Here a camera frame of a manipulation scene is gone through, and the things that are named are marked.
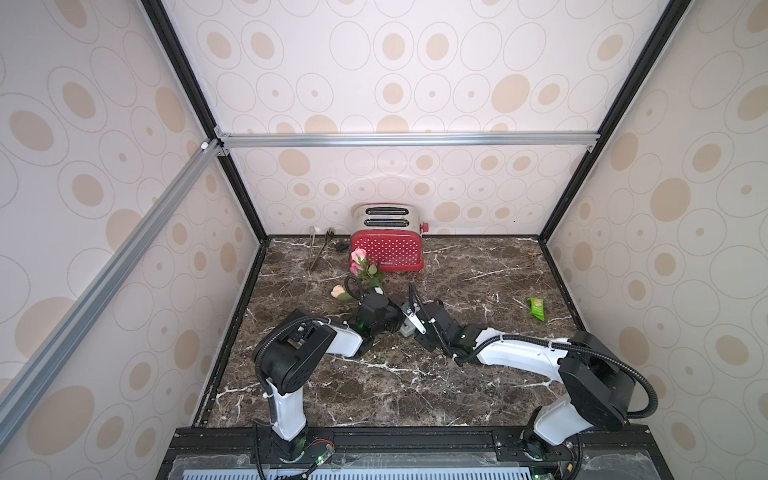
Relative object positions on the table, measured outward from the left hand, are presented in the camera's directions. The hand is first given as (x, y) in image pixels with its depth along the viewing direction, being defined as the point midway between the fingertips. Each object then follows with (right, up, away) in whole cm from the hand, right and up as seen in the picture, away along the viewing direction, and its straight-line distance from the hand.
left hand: (425, 303), depth 88 cm
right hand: (+3, -5, +1) cm, 5 cm away
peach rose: (-27, +3, +6) cm, 27 cm away
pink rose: (-20, +11, +10) cm, 25 cm away
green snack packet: (+38, -3, +9) cm, 39 cm away
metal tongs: (-34, +24, +28) cm, 50 cm away
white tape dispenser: (-5, -8, +1) cm, 10 cm away
